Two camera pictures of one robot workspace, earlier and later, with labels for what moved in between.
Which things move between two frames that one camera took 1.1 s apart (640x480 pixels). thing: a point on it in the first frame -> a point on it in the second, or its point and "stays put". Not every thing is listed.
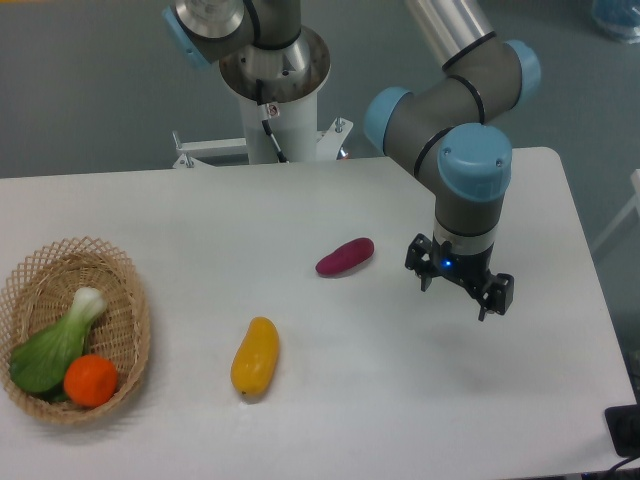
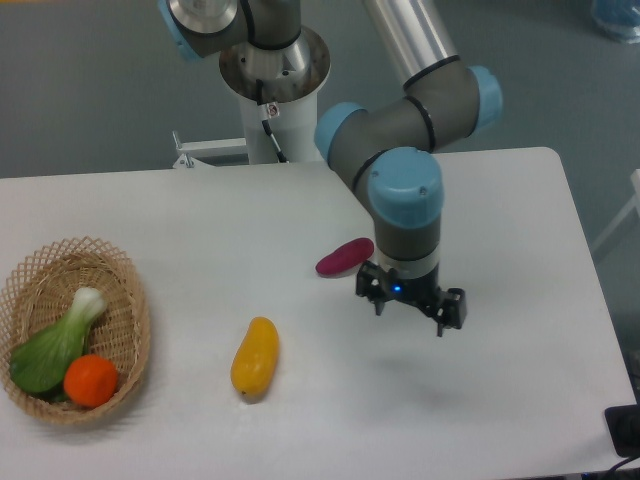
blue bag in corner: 619,18 stays put
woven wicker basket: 40,293 stays put
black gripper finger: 499,296 -> 452,311
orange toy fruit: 90,380 stays put
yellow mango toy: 255,360 stays put
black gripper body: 471,270 -> 423,291
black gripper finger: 418,259 -> 376,284
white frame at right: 633,204 stays put
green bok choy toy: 39,365 stays put
